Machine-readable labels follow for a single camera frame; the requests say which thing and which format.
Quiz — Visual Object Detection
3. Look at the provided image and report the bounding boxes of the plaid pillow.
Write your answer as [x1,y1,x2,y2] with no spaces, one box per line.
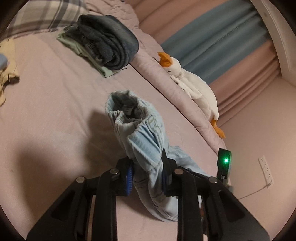
[1,1,88,39]

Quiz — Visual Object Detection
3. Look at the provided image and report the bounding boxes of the blue yellow crumpled clothes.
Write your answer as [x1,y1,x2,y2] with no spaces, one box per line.
[1,38,20,106]

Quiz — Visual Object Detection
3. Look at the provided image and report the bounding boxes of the folded light green garment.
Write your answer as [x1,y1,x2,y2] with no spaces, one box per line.
[57,31,119,78]

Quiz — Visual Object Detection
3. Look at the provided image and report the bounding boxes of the pink curtain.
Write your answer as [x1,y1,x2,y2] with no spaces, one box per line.
[129,1,280,125]

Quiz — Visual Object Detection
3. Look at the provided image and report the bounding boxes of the folded dark denim jeans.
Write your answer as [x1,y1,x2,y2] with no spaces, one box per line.
[63,15,139,70]

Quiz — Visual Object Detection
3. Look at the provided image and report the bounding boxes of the light blue strawberry pants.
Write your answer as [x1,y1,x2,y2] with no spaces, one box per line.
[105,90,206,222]

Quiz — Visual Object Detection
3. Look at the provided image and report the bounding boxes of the pink bed sheet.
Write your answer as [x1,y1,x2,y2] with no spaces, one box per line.
[1,32,217,237]

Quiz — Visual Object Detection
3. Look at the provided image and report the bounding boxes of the white power strip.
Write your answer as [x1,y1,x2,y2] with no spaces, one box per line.
[258,156,274,188]

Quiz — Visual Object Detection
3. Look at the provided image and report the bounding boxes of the pink quilted duvet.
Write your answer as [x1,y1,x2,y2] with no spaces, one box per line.
[85,0,226,153]

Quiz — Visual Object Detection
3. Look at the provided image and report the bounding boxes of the blue curtain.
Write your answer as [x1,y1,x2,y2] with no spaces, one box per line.
[161,0,270,84]

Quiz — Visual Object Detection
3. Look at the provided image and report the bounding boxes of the white power cable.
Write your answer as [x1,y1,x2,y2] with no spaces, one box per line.
[237,184,273,201]

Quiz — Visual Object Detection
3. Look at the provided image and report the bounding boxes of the white goose plush toy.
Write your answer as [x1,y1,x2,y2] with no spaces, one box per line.
[158,52,225,138]

